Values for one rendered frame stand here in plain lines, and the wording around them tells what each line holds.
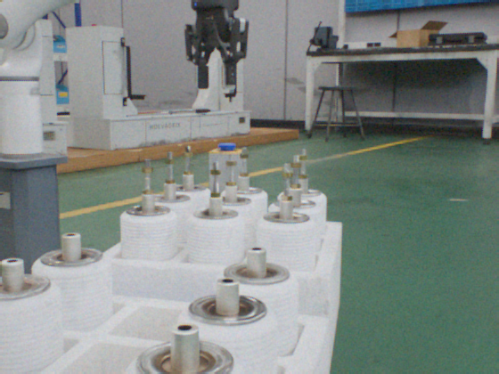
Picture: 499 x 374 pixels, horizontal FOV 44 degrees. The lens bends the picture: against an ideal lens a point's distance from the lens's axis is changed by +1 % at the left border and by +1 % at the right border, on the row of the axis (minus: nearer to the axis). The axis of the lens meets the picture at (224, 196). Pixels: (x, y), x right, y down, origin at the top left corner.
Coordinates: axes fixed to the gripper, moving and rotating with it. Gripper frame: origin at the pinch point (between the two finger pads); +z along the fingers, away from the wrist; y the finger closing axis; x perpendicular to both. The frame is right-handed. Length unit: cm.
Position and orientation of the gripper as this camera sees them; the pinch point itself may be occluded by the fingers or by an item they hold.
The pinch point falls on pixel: (215, 80)
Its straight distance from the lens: 99.1
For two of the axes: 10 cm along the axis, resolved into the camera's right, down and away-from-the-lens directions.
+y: 6.2, 1.4, -7.7
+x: 7.8, -1.1, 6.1
